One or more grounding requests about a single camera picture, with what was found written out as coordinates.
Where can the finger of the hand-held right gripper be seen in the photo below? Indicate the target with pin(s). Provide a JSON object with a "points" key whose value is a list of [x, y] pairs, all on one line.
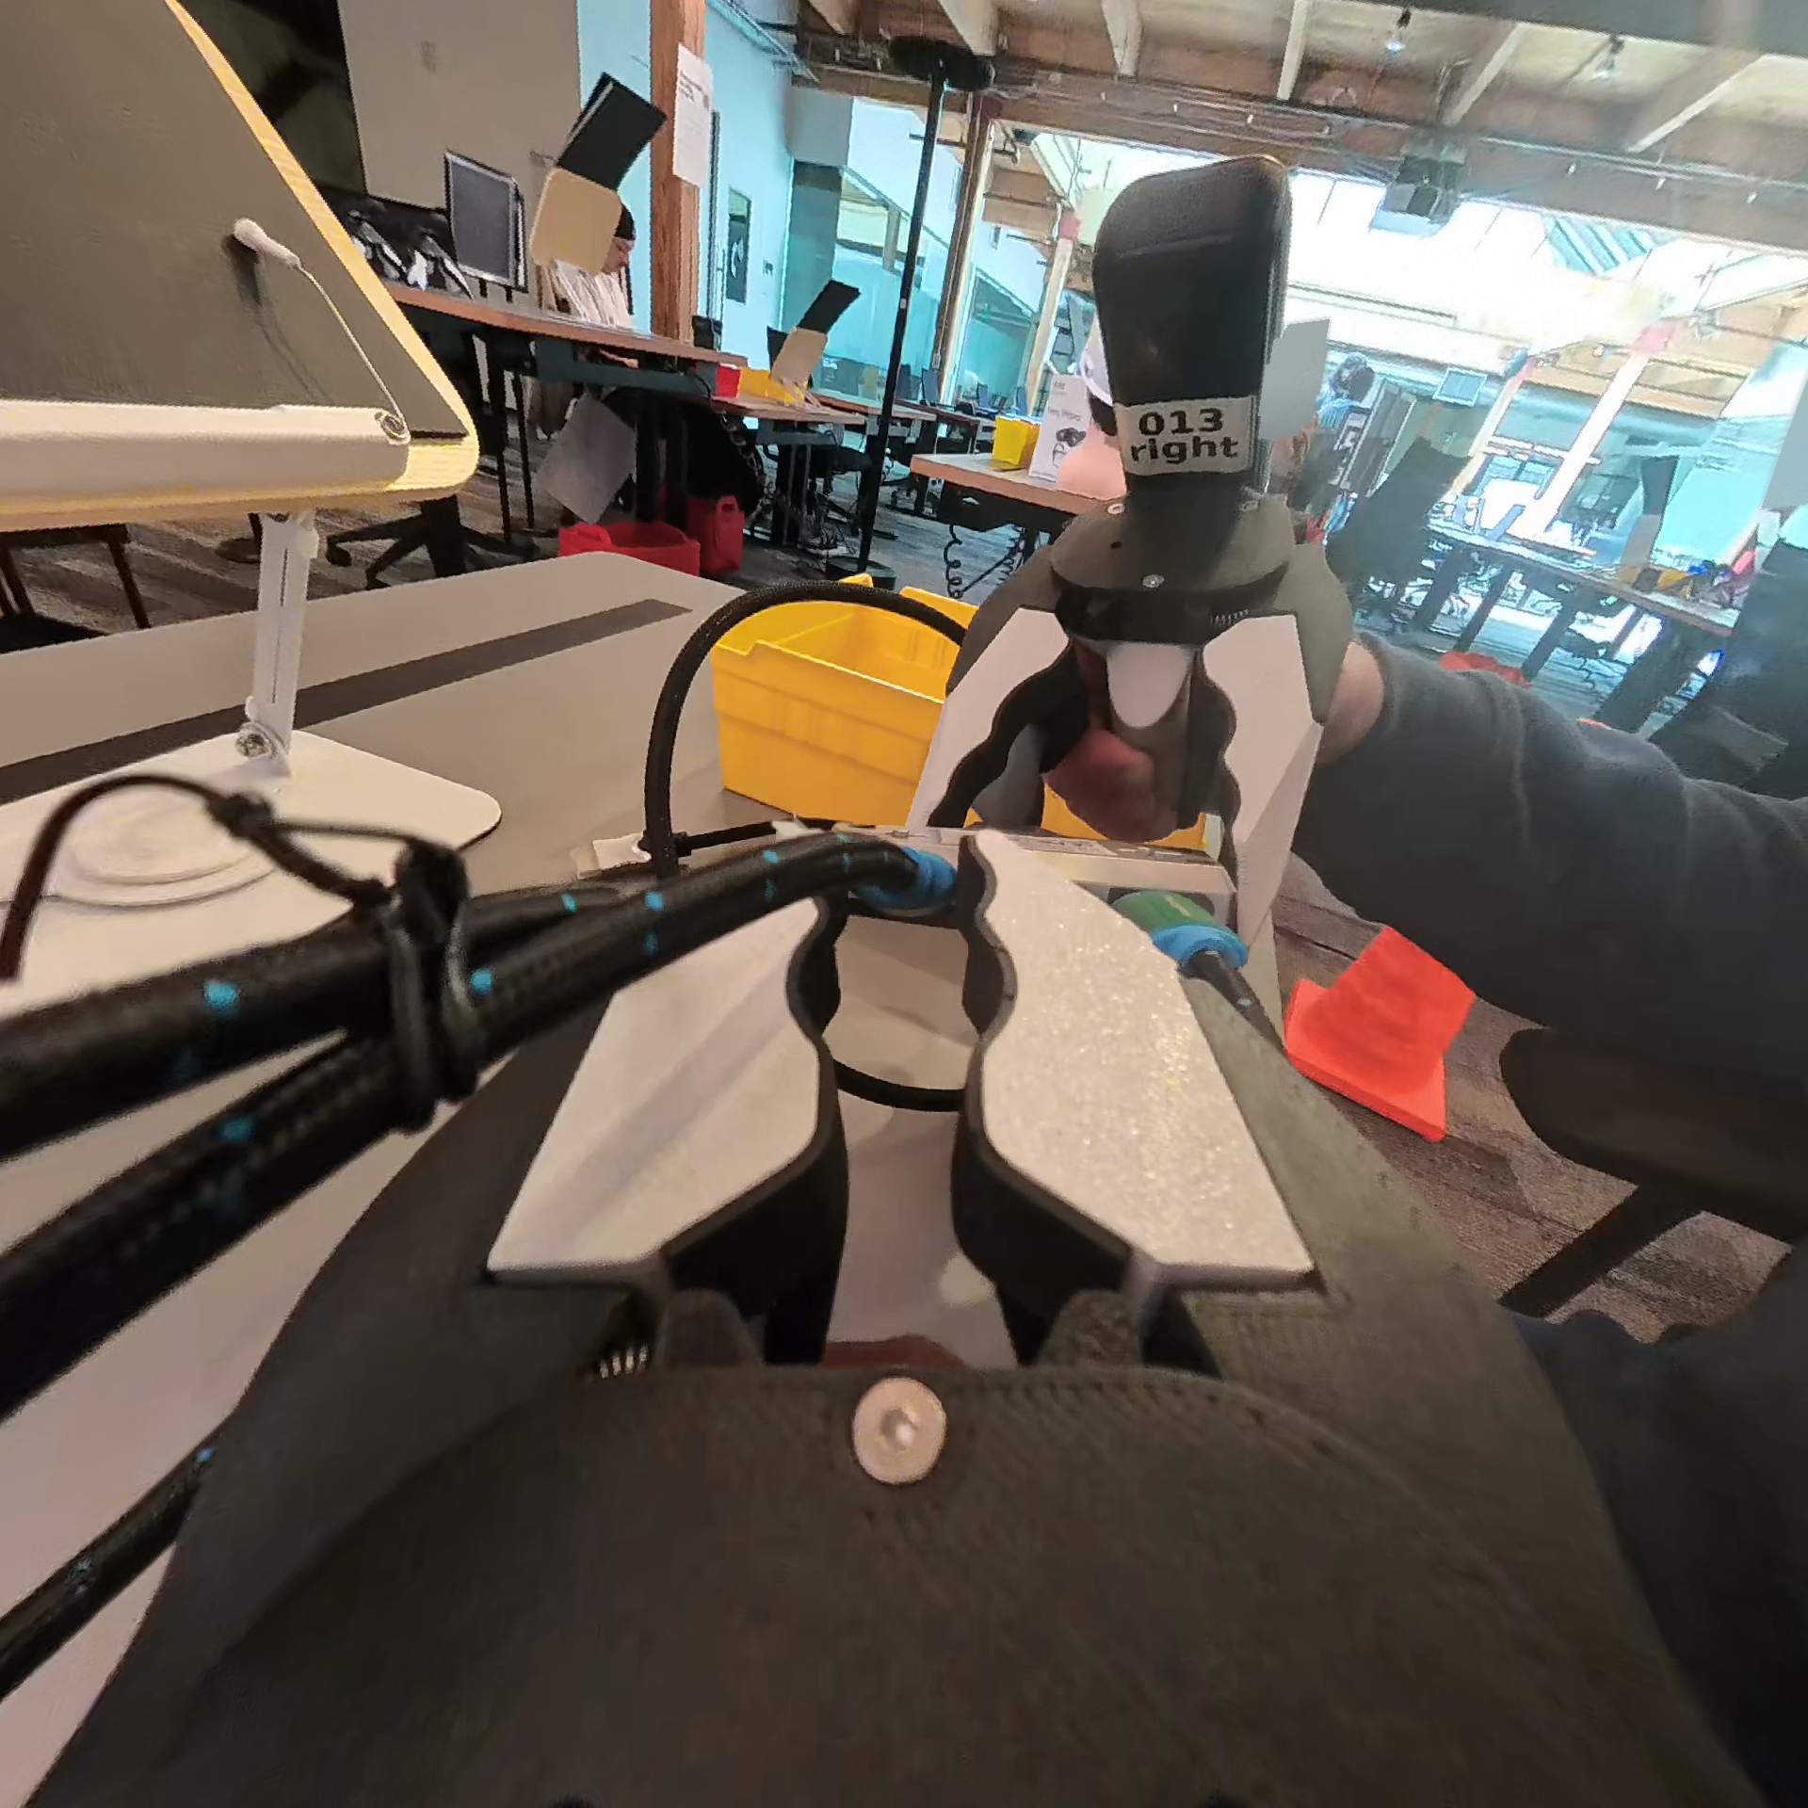
{"points": [[1271, 737], [976, 705]]}

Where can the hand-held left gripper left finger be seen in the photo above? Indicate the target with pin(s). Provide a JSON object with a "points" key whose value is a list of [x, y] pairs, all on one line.
{"points": [[665, 1129]]}

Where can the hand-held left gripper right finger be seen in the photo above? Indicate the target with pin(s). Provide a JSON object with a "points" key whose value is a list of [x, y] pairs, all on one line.
{"points": [[1128, 1117]]}

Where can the yellow plastic bin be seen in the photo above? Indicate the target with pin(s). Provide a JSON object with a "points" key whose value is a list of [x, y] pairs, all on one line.
{"points": [[820, 705]]}

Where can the white hdmi switch box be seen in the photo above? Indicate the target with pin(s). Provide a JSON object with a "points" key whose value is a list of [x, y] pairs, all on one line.
{"points": [[1128, 866]]}

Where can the person's right forearm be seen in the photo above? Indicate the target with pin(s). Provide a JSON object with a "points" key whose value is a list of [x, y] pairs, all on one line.
{"points": [[1554, 847]]}

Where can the person's right hand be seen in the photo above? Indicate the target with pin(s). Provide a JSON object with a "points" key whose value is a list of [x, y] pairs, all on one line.
{"points": [[1117, 791]]}

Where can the white tablet stand base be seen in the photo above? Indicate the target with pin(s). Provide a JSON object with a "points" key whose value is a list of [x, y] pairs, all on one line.
{"points": [[382, 806]]}

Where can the long wooden desk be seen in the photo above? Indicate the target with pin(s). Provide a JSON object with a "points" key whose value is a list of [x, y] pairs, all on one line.
{"points": [[596, 328]]}

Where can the wood edged black board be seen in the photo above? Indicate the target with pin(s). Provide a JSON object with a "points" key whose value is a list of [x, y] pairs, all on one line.
{"points": [[144, 212]]}

